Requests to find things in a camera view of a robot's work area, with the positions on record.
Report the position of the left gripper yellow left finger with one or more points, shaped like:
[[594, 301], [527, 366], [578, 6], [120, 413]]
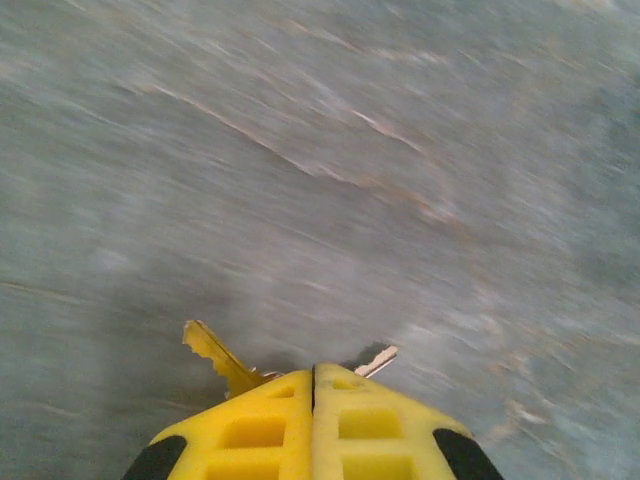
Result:
[[260, 435]]

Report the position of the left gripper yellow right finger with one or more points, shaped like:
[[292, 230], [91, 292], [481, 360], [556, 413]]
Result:
[[370, 425]]

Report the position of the silver key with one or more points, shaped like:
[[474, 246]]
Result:
[[377, 361]]

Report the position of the brass key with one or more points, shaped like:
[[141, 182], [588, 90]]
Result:
[[220, 356]]

